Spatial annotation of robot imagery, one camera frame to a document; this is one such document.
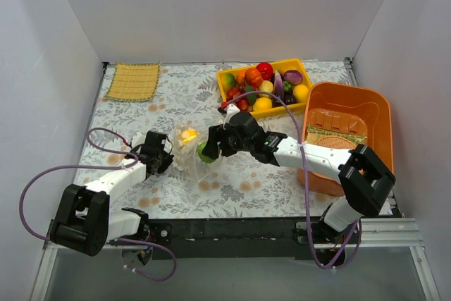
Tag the yellow woven bamboo mat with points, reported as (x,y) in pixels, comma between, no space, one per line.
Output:
(134,82)

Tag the fake yellow lemon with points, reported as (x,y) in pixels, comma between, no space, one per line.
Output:
(301,93)
(262,104)

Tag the green woven mat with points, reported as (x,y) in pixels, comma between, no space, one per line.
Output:
(313,133)

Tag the fake yellow lemon front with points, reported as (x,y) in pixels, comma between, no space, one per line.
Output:
(262,104)

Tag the red cherry bunch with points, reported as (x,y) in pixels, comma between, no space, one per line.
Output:
(245,103)

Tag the fake purple eggplant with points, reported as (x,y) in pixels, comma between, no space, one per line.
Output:
(278,88)

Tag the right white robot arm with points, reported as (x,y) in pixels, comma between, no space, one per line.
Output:
(365,179)

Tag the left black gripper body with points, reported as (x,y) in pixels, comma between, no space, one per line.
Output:
(163,153)

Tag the clear dotted zip bag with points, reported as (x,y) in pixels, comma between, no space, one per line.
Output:
(188,158)

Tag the orange plastic basin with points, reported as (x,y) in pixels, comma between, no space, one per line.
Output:
(352,110)

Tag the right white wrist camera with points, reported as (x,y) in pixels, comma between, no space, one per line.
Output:
(228,110)

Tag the round woven basket tray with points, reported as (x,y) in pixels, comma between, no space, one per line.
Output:
(337,142)

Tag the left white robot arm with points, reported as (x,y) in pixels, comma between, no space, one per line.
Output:
(83,220)

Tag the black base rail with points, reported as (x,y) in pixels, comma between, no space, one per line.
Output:
(232,238)

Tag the fake mangosteen lower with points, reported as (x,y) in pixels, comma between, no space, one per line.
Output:
(290,99)

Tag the yellow plastic tray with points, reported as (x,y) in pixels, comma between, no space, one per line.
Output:
(278,104)

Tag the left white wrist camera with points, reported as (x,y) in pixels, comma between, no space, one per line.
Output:
(137,139)

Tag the fake yellow pear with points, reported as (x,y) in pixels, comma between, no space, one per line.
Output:
(266,86)

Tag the fake purple onion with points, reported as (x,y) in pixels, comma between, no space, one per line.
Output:
(294,77)

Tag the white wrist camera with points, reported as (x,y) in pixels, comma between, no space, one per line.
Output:
(137,139)
(228,110)

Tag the fake yellow lemon right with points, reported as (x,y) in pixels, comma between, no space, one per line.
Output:
(301,93)

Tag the fake green yellow mango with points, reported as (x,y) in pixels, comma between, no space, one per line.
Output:
(228,81)

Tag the fake red apple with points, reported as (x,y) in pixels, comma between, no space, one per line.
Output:
(266,70)

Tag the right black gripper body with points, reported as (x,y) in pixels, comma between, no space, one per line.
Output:
(218,141)

